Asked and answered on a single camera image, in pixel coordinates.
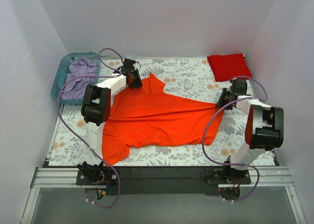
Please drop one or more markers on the teal plastic bin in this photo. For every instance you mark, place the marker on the teal plastic bin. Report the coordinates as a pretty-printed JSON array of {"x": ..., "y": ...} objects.
[{"x": 63, "y": 70}]

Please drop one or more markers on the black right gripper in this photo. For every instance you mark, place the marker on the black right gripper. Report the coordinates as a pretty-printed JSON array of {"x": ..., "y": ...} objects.
[{"x": 222, "y": 99}]

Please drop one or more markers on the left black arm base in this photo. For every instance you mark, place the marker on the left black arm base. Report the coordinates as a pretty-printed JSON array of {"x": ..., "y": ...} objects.
[{"x": 95, "y": 175}]

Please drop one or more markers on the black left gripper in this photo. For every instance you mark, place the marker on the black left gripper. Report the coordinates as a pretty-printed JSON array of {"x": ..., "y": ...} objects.
[{"x": 136, "y": 79}]

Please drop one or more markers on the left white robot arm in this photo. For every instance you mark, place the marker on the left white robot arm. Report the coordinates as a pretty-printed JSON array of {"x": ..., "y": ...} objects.
[{"x": 96, "y": 106}]

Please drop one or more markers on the aluminium rail frame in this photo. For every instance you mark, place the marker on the aluminium rail frame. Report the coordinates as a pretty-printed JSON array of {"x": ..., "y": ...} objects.
[{"x": 163, "y": 195}]

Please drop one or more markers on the crumpled lavender t shirt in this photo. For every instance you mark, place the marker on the crumpled lavender t shirt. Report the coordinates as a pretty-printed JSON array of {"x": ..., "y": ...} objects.
[{"x": 79, "y": 77}]

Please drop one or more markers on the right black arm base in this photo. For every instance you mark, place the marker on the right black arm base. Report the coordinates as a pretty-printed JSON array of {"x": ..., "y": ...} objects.
[{"x": 225, "y": 175}]

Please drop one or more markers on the orange t shirt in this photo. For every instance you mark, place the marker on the orange t shirt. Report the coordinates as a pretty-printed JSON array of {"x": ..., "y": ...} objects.
[{"x": 147, "y": 115}]

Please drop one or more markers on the folded red t shirt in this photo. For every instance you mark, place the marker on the folded red t shirt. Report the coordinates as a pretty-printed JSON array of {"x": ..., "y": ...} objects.
[{"x": 225, "y": 67}]

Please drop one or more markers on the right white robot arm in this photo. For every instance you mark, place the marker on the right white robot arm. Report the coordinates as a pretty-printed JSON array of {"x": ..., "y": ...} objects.
[{"x": 264, "y": 129}]

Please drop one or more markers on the floral patterned table mat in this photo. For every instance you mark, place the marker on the floral patterned table mat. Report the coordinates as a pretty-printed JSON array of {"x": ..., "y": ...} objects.
[{"x": 185, "y": 77}]

